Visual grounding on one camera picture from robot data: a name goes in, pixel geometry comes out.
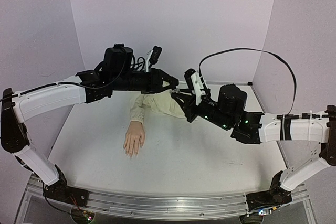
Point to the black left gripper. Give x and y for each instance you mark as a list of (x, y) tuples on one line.
[(158, 76)]

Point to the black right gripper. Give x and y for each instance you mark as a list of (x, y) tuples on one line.
[(192, 105)]

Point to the clear glitter nail polish bottle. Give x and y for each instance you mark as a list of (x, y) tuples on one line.
[(175, 93)]

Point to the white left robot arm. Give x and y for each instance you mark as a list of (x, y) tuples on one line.
[(118, 71)]

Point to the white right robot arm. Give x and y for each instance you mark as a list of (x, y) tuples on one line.
[(258, 127)]

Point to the cream cloth garment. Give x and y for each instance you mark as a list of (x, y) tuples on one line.
[(161, 103)]

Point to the mannequin hand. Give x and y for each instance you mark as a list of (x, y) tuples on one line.
[(134, 138)]

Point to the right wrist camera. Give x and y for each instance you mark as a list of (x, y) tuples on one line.
[(197, 85)]

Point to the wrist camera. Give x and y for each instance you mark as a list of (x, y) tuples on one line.
[(152, 57), (197, 85)]

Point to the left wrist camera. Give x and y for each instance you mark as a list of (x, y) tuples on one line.
[(152, 57)]

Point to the aluminium front rail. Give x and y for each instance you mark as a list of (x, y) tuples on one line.
[(42, 205)]

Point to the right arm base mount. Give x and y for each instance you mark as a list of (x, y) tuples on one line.
[(275, 196)]

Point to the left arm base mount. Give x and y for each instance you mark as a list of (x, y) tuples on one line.
[(65, 190)]

